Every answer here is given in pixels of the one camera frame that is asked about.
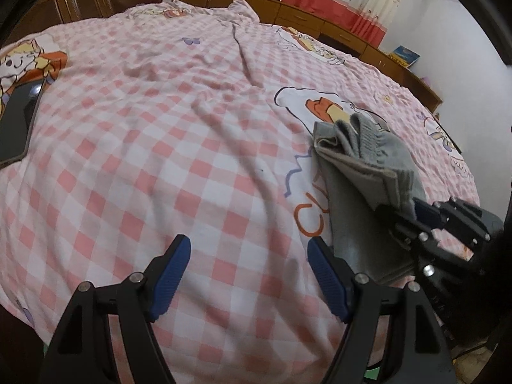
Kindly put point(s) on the grey pants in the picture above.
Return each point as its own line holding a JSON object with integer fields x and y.
{"x": 360, "y": 176}

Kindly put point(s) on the blue book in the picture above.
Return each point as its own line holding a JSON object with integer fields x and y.
{"x": 404, "y": 56}

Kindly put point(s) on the pink checked bed sheet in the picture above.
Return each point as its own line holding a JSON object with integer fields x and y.
{"x": 160, "y": 128}

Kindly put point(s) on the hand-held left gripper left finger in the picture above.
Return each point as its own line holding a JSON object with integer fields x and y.
{"x": 172, "y": 280}

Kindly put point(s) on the black tablet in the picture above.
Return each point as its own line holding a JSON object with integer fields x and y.
{"x": 16, "y": 120}

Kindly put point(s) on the long wooden low cabinet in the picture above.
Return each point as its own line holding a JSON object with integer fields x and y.
{"x": 300, "y": 14}

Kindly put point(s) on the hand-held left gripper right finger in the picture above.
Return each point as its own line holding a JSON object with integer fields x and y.
{"x": 326, "y": 280}

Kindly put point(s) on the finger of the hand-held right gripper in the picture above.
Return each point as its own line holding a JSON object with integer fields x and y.
{"x": 428, "y": 212}
{"x": 400, "y": 226}

